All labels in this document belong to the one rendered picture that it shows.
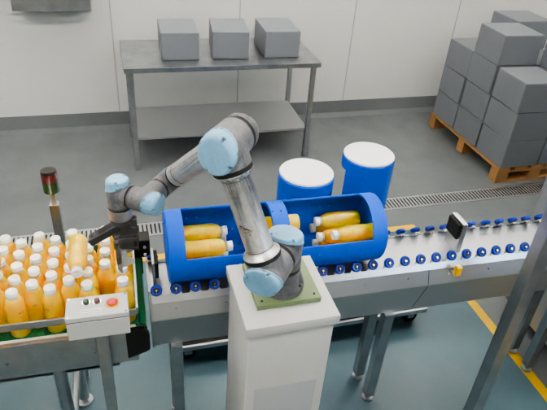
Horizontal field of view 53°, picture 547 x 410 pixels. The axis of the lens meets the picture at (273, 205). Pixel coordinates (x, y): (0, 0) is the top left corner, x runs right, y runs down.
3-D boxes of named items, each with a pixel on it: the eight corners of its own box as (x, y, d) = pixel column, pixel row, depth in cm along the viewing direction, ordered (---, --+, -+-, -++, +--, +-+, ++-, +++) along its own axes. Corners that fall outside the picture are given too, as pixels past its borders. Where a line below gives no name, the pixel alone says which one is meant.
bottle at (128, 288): (136, 311, 212) (133, 274, 201) (136, 324, 206) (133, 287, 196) (117, 312, 210) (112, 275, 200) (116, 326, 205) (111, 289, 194)
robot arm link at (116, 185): (121, 187, 170) (98, 180, 173) (124, 216, 176) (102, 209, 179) (136, 176, 177) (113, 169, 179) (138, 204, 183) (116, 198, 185)
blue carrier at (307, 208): (382, 272, 232) (394, 215, 216) (170, 298, 211) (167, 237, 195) (356, 233, 255) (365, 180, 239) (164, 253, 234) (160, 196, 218)
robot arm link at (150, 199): (172, 184, 177) (142, 175, 180) (152, 201, 168) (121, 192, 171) (172, 204, 181) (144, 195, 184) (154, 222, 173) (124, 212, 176)
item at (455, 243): (459, 252, 251) (468, 224, 242) (452, 253, 250) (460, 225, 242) (448, 239, 259) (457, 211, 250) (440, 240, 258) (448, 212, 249)
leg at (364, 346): (364, 379, 303) (384, 294, 268) (354, 381, 302) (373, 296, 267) (360, 371, 308) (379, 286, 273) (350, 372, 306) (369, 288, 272)
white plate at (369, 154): (390, 143, 314) (390, 145, 315) (341, 140, 313) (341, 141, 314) (398, 167, 291) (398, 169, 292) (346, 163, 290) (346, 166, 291)
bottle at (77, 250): (79, 228, 206) (78, 260, 192) (91, 240, 211) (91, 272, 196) (63, 238, 207) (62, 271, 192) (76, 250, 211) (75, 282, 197)
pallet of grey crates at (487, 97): (567, 176, 514) (621, 50, 448) (494, 183, 494) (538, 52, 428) (492, 120, 609) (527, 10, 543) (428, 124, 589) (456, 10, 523)
